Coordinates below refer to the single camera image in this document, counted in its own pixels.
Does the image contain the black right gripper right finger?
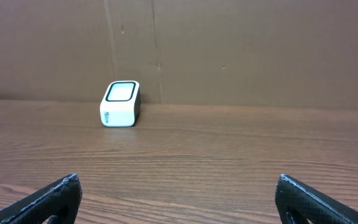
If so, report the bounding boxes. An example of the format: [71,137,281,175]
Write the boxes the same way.
[275,174,358,224]

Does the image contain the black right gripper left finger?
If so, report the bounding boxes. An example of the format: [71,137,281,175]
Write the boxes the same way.
[0,173,82,224]

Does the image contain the white barcode scanner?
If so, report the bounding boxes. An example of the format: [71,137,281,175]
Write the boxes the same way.
[99,80,141,128]

